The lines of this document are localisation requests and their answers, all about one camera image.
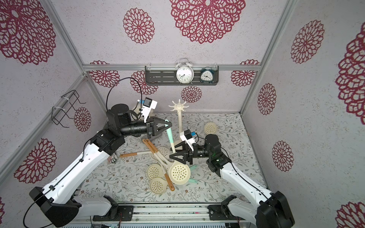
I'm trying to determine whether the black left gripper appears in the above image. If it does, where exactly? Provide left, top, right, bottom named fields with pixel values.
left=119, top=116, right=172, bottom=138

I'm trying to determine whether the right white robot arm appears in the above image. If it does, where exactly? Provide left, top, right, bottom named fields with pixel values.
left=170, top=134, right=295, bottom=228

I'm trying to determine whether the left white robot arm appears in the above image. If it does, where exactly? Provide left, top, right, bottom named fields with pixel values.
left=29, top=104, right=172, bottom=228

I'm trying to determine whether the cream utensil rack stand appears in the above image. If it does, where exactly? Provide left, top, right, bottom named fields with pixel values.
left=169, top=99, right=189, bottom=145

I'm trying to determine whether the white alarm clock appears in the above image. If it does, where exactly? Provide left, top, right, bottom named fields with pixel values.
left=175, top=58, right=194, bottom=84

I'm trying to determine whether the flag print rolled pouch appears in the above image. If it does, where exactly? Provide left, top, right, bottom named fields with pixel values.
left=107, top=154, right=118, bottom=164

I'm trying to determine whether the teal alarm clock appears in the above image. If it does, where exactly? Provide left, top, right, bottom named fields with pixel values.
left=200, top=67, right=214, bottom=83

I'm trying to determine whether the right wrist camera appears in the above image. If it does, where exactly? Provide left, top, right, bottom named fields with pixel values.
left=184, top=129, right=196, bottom=150

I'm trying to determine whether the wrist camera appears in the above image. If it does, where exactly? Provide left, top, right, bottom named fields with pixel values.
left=138, top=97, right=157, bottom=123
left=184, top=129, right=196, bottom=150

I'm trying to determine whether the cream skimmer brown handle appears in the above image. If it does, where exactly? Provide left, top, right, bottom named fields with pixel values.
left=149, top=146, right=170, bottom=162

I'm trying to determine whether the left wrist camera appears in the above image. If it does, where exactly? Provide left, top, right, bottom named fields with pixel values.
left=138, top=97, right=157, bottom=123

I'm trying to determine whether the cream skimmer orange handle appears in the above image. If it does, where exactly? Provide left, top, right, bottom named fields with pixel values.
left=119, top=151, right=152, bottom=158

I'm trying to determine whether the cream skimmer wooden handle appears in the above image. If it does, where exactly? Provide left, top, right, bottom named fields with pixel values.
left=142, top=139, right=175, bottom=195

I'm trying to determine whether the grey wall shelf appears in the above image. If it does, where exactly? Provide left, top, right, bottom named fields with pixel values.
left=145, top=66, right=219, bottom=86

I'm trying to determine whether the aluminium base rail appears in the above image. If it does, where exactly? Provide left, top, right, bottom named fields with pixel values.
left=51, top=202, right=291, bottom=228

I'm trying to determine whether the black wire wall rack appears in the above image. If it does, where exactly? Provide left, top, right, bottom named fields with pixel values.
left=50, top=89, right=85, bottom=128

